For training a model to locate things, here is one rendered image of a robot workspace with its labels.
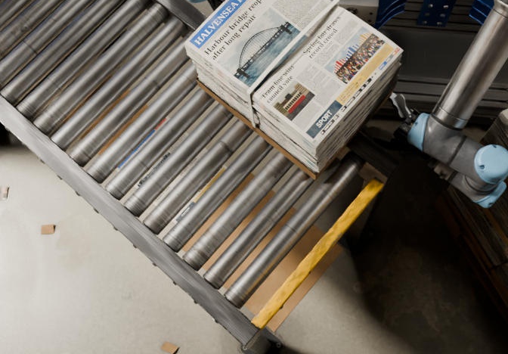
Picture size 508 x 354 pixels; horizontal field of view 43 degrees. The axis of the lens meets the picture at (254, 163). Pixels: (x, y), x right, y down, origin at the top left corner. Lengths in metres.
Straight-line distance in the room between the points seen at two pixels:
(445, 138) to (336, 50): 0.30
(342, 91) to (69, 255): 1.38
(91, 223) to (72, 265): 0.16
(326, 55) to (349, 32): 0.07
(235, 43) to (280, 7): 0.13
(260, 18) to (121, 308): 1.27
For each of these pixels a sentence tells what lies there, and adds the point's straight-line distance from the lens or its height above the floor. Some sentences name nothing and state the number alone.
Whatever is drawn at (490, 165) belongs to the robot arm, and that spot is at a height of 0.96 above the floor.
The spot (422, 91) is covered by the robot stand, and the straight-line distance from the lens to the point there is 2.25.
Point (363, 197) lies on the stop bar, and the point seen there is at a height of 0.82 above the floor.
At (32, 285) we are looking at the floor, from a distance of 2.44.
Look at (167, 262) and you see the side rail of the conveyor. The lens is 1.48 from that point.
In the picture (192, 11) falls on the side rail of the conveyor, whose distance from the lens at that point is 1.71.
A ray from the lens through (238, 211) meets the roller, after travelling 1.48.
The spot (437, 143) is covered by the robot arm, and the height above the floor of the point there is 0.93.
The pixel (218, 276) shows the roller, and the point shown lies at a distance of 1.46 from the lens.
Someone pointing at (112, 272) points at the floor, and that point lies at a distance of 2.35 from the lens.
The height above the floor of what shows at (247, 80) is 1.03.
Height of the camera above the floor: 2.23
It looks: 71 degrees down
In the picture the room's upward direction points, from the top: 11 degrees counter-clockwise
